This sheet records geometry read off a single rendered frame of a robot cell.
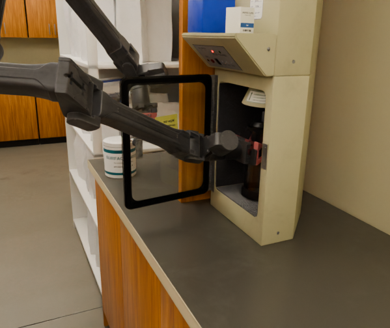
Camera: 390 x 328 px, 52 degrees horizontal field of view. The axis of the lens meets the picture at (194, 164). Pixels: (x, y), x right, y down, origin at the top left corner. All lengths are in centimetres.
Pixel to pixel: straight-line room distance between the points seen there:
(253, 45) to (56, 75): 46
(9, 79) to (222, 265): 66
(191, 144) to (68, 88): 44
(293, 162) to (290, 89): 20
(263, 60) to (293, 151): 27
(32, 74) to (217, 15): 56
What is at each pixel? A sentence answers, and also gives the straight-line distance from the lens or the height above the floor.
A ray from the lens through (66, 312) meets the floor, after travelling 253.
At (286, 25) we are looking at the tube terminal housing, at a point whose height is 153.
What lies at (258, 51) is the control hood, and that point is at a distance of 100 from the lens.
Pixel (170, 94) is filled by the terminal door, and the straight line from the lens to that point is 122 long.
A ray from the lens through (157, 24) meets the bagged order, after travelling 235.
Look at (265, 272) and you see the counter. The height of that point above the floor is 94.
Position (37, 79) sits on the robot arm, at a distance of 81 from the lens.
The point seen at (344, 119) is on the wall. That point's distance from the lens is 147.
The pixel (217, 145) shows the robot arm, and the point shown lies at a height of 123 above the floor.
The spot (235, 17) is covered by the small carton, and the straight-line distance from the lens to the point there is 104.
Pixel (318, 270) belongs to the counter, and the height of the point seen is 94.
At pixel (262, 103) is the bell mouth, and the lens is 114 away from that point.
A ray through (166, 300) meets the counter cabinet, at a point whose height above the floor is 81.
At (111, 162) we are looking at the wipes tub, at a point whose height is 101.
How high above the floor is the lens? 150
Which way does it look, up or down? 18 degrees down
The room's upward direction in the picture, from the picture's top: 1 degrees clockwise
